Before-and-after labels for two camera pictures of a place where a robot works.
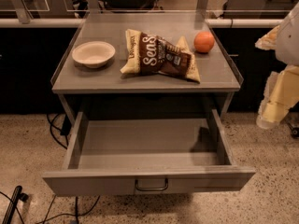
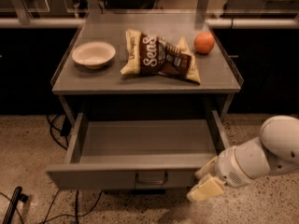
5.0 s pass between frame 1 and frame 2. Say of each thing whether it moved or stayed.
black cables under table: stayed
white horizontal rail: stayed
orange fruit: stayed
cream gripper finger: moved
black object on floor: stayed
